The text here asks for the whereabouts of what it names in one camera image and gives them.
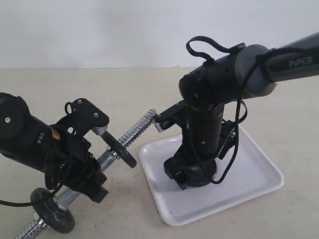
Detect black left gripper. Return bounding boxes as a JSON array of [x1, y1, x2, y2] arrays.
[[49, 134, 109, 202]]

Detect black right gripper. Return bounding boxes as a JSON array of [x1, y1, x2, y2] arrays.
[[163, 120, 237, 190]]

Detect black weight plate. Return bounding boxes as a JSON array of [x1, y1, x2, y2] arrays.
[[184, 160, 217, 187]]

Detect chrome threaded dumbbell bar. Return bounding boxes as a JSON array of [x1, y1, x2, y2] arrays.
[[16, 109, 158, 239]]

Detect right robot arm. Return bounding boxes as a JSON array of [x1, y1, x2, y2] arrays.
[[156, 33, 319, 189]]

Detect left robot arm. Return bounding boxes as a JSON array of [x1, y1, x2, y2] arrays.
[[0, 93, 109, 203]]

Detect black plate on bar left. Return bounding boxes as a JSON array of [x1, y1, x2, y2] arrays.
[[33, 198, 75, 234]]

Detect black plate on bar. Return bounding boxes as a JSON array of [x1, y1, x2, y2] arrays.
[[101, 131, 137, 168], [33, 198, 75, 234]]

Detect black plate on bar right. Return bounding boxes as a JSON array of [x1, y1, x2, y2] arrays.
[[101, 131, 137, 168]]

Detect white rectangular tray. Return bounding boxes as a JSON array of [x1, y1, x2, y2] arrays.
[[139, 127, 284, 226]]

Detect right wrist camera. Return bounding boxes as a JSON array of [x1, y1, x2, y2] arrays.
[[153, 100, 186, 132]]

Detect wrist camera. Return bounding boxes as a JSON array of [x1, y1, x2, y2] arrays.
[[63, 98, 110, 137], [153, 100, 186, 132]]

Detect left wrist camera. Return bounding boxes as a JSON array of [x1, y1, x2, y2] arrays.
[[63, 98, 110, 137]]

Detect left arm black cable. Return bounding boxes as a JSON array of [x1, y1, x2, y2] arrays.
[[0, 134, 83, 207]]

